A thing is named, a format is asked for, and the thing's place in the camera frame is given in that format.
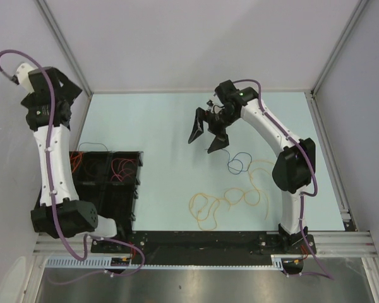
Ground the white slotted cable duct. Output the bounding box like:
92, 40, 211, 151
45, 256, 283, 270

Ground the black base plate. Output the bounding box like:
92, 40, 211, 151
90, 230, 317, 266

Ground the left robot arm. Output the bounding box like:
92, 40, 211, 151
16, 63, 127, 253

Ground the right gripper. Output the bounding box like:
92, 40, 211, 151
188, 107, 239, 154

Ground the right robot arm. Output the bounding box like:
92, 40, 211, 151
188, 80, 318, 253

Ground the aluminium frame rail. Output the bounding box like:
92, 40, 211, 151
33, 231, 377, 258

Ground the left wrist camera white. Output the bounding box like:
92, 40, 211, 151
15, 62, 35, 93

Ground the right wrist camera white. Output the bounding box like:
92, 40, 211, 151
207, 100, 215, 112

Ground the black compartment bin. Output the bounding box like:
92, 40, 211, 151
69, 151, 143, 239

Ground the blue thin cable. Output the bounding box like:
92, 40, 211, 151
222, 150, 253, 175

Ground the yellow thin cable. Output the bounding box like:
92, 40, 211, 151
189, 159, 284, 230

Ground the orange thin cable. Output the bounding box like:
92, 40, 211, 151
69, 152, 97, 176

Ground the brown thin cable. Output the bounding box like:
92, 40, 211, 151
83, 160, 105, 184

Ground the red thin cable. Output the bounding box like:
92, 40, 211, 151
109, 157, 138, 184

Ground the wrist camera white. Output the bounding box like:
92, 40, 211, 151
15, 62, 35, 93
207, 100, 215, 112

